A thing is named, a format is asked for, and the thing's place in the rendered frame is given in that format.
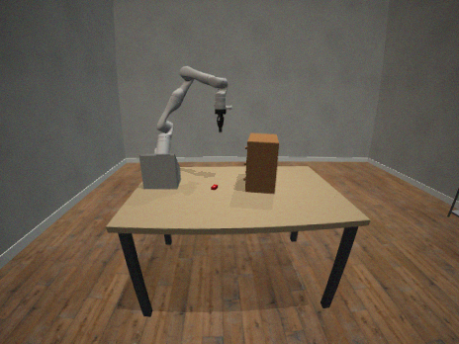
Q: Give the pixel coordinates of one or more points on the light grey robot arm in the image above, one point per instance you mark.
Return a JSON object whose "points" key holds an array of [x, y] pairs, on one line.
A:
{"points": [[176, 99]]}

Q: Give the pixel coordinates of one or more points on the brown wooden chest of drawers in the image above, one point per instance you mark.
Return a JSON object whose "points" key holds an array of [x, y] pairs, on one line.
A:
{"points": [[261, 165]]}

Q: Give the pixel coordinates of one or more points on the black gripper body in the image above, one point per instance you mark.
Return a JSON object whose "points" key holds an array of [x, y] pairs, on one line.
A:
{"points": [[220, 113]]}

